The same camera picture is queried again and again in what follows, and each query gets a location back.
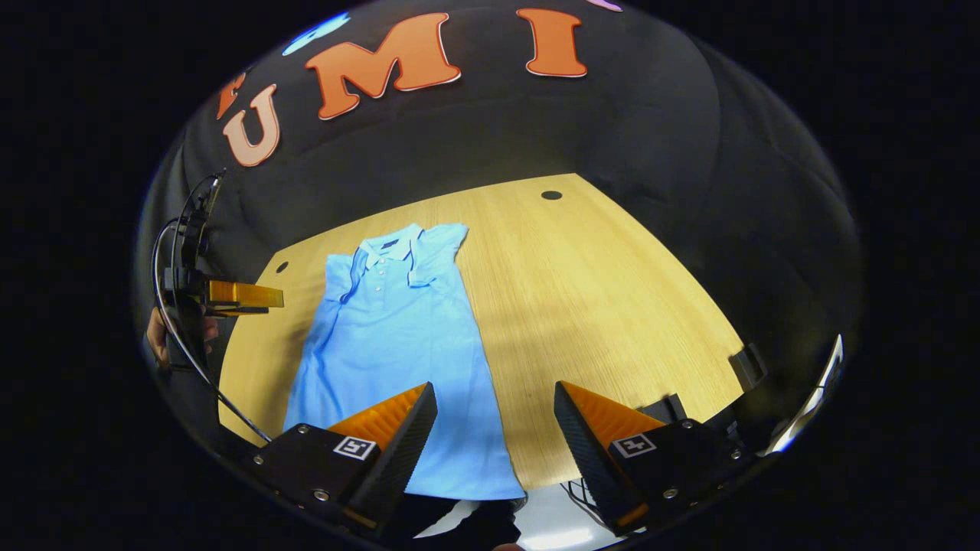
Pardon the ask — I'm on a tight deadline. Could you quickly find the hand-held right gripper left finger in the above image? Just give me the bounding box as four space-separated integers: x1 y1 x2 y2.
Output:
243 381 439 536

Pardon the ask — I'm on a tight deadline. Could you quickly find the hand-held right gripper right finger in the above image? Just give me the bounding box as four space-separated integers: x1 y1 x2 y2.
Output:
553 380 755 536

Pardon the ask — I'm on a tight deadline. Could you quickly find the light blue polo T-shirt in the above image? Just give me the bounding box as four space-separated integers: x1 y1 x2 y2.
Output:
283 222 529 502

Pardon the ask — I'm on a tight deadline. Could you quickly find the black wire frame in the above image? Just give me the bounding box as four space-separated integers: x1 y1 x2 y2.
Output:
563 478 606 514

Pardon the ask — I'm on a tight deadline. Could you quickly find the black bracket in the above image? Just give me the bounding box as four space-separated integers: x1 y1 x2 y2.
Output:
727 343 769 393
639 393 690 425

